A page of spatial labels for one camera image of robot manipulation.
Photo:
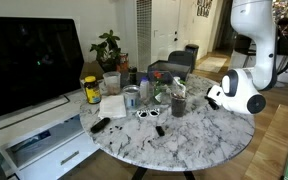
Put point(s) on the light wooden bench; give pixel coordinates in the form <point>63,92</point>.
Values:
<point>270,146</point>

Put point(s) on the small black rectangular object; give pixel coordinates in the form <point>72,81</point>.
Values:
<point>160,131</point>

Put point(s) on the beige floor rug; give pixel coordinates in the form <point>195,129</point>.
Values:
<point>212,64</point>

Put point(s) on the clear measuring cup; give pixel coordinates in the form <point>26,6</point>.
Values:
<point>178,95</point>

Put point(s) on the white media cabinet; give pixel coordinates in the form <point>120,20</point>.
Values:
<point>47,146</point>

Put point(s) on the orange snack box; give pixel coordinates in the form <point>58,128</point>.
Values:
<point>123,62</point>

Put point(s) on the clear container with flower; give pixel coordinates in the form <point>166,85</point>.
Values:
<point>159,90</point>

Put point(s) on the scattered dark beans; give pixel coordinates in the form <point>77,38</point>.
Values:
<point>116,127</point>

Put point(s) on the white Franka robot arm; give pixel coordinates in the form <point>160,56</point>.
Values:
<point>254,50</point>

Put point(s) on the black flat screen television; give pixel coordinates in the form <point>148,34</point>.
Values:
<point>27,63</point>

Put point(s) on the white folded napkin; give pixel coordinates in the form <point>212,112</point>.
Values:
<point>112,106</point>

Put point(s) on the black table base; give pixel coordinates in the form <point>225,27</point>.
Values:
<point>139,174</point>

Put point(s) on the clear cup brown contents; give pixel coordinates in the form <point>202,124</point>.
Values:
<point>112,85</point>

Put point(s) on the brown side table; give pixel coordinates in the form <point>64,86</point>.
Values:
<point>91,70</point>

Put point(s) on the grey media device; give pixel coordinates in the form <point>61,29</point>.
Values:
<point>44,140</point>

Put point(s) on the black trash can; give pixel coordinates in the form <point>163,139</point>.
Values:
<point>192,51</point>

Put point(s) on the vitamin bottle yellow lid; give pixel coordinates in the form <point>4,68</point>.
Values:
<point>92,91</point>

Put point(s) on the white bottle blue cap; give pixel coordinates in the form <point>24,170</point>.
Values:
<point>144,89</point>

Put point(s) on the dark pepper grinder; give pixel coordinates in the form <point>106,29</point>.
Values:
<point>132,76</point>

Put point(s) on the white framed sunglasses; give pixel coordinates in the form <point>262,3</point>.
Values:
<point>148,113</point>

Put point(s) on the green potted plant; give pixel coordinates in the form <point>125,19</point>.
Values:
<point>108,50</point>

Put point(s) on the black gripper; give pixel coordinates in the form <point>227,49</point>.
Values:
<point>212,103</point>

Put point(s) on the clear cup dark contents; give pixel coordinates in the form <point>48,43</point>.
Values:
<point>178,108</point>

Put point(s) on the black oblong remote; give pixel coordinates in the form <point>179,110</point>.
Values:
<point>100,125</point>

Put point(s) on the wall picture collage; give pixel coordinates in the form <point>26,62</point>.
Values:
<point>204,7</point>

